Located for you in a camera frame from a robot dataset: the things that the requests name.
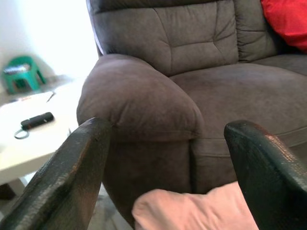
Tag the white booklet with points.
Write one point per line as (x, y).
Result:
(31, 97)

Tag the pink pillow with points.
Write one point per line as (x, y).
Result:
(187, 208)

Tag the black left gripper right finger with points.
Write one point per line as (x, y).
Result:
(271, 182)

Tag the black key fob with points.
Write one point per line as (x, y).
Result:
(37, 119)

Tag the green plastic stool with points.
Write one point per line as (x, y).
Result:
(22, 79)

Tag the red pillow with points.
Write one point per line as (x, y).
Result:
(287, 21)

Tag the white side table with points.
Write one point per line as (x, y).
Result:
(36, 151)

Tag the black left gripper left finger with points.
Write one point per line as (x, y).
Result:
(60, 182)

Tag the grey-brown fabric sofa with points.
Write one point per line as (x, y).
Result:
(168, 48)

